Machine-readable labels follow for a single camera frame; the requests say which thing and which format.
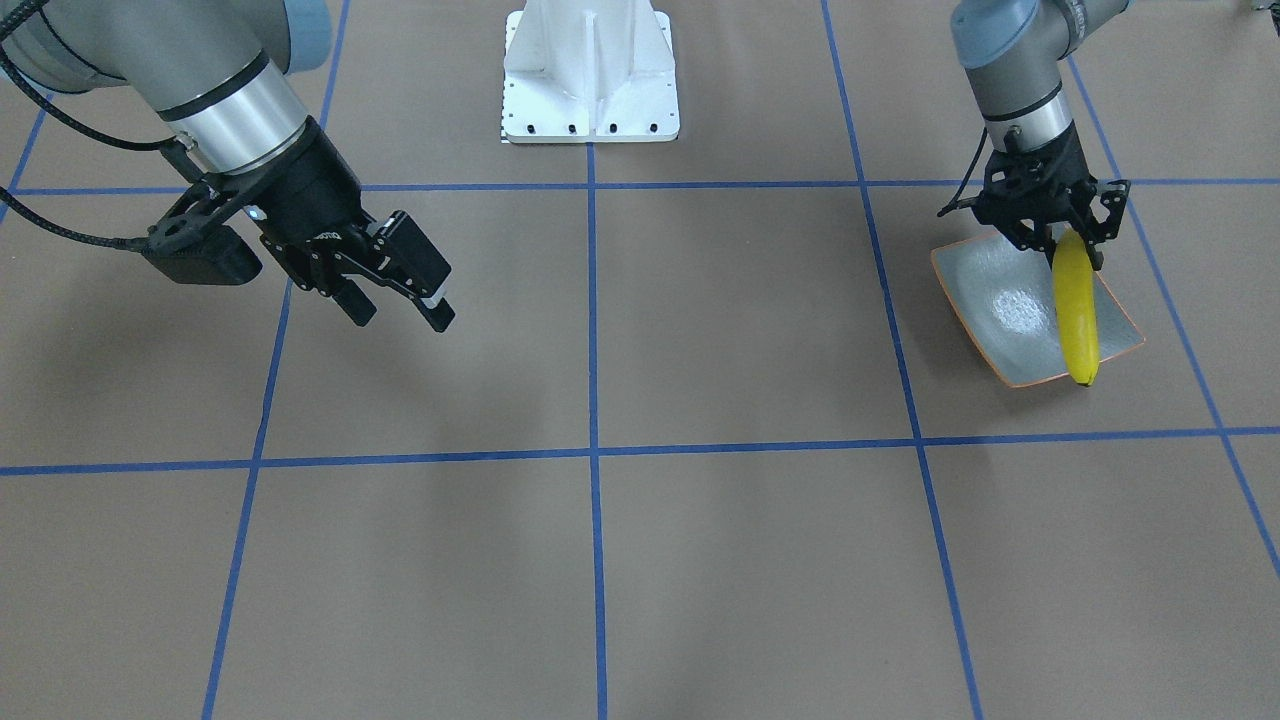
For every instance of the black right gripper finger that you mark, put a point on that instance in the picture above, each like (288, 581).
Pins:
(334, 282)
(412, 265)

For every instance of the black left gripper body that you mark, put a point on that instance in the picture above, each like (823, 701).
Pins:
(1066, 164)

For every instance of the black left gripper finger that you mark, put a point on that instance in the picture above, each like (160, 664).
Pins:
(1091, 241)
(1041, 237)

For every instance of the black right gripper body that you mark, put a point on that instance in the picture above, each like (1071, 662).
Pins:
(312, 197)

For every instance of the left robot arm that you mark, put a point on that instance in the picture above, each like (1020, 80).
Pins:
(1011, 51)

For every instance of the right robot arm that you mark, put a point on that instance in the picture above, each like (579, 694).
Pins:
(216, 74)

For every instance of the grey square plate orange rim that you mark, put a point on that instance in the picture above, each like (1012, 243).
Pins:
(1004, 299)

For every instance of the brown paper table cover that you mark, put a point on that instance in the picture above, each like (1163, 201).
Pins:
(705, 441)

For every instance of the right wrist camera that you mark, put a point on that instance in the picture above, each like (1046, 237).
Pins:
(192, 243)

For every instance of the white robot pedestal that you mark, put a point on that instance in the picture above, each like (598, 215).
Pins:
(589, 72)

